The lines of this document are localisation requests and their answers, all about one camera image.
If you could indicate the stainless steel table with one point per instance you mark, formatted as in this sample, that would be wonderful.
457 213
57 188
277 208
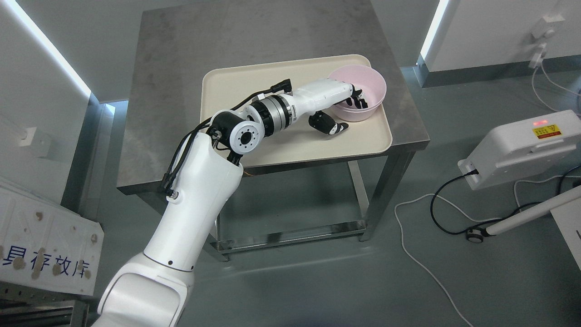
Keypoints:
177 46

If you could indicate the pink bowl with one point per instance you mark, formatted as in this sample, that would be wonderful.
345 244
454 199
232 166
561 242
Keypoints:
370 82

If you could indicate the white device box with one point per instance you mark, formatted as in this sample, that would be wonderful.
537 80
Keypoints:
521 149

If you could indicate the beige plastic tray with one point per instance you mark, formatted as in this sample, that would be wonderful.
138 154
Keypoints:
224 88

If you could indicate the wall socket left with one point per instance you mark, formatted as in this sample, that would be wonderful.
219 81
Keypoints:
30 137

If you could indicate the white stand leg with caster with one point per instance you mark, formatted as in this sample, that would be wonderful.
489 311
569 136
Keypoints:
478 235

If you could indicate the metal shelf rack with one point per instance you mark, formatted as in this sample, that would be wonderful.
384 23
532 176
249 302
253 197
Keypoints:
23 306

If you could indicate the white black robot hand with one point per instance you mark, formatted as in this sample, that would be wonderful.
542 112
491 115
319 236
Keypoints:
312 98

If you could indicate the wall power adapter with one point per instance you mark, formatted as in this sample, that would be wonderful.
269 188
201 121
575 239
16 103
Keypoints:
543 30

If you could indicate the white sign board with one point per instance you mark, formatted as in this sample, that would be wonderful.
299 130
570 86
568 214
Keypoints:
46 246

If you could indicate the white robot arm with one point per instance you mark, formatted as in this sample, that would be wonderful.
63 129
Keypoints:
153 288

